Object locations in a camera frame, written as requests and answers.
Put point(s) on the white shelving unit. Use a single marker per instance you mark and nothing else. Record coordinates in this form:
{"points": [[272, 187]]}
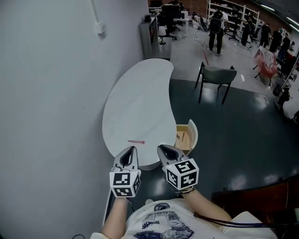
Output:
{"points": [[233, 14]]}

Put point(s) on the person's left forearm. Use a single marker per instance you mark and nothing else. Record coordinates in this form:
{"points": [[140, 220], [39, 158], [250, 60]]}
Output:
{"points": [[115, 214]]}

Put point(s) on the person's white printed shirt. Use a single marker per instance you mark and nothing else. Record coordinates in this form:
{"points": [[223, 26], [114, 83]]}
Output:
{"points": [[168, 221]]}

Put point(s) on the brown wooden stair banister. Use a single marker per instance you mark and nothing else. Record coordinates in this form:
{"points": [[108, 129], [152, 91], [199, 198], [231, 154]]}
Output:
{"points": [[257, 200]]}

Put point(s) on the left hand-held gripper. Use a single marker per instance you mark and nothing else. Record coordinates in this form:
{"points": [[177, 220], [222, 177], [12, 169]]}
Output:
{"points": [[119, 179]]}

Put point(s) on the white wooden desk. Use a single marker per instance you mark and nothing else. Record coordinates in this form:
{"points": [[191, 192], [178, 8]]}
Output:
{"points": [[140, 98]]}

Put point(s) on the person's right forearm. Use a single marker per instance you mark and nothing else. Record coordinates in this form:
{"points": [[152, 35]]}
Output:
{"points": [[208, 205]]}

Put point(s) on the pink armchair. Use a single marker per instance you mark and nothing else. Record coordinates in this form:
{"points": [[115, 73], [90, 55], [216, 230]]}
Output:
{"points": [[266, 63]]}

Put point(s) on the small desk lamp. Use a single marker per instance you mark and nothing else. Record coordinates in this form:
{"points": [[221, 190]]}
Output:
{"points": [[161, 35]]}

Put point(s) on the red floor tape strip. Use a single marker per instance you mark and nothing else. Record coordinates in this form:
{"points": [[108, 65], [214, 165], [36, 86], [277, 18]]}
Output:
{"points": [[205, 57]]}

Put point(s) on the white wall conduit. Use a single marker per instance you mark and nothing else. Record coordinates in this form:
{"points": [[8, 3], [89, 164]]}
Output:
{"points": [[95, 11]]}

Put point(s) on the small black box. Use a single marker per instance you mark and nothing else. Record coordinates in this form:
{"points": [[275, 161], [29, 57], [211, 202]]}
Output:
{"points": [[147, 18]]}

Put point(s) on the black office chair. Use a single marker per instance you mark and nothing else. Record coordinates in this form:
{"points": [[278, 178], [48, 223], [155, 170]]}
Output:
{"points": [[168, 21]]}

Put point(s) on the large wooden drawer fluted front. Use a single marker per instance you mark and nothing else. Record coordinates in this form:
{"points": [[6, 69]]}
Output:
{"points": [[191, 137]]}

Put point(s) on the grey chair black legs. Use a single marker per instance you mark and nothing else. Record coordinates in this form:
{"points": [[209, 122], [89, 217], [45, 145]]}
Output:
{"points": [[219, 75]]}

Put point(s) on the low grey table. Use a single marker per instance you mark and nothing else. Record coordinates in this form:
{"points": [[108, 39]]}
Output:
{"points": [[164, 50]]}

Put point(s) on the grey open cabinet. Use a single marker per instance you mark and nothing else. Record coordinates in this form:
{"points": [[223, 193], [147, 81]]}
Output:
{"points": [[148, 37]]}

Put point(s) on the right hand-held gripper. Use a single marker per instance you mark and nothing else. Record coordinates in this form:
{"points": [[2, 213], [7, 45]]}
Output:
{"points": [[182, 177]]}

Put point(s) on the white office desk with monitors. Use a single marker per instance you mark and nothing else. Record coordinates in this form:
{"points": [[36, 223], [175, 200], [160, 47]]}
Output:
{"points": [[180, 16]]}

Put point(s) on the white wall junction box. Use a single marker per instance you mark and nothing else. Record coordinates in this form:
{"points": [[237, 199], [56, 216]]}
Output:
{"points": [[101, 28]]}

